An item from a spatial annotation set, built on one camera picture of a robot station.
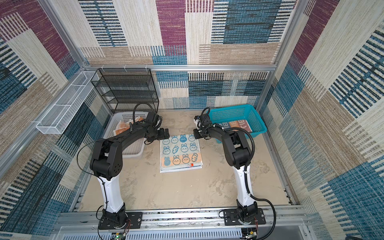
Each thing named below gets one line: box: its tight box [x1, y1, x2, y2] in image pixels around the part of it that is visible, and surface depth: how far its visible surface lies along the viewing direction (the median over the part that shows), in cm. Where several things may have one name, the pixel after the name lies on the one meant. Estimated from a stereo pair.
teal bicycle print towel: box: [159, 134, 203, 173], surface depth 98 cm
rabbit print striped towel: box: [218, 119, 253, 133], surface depth 111 cm
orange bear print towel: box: [113, 116, 145, 136], surface depth 104 cm
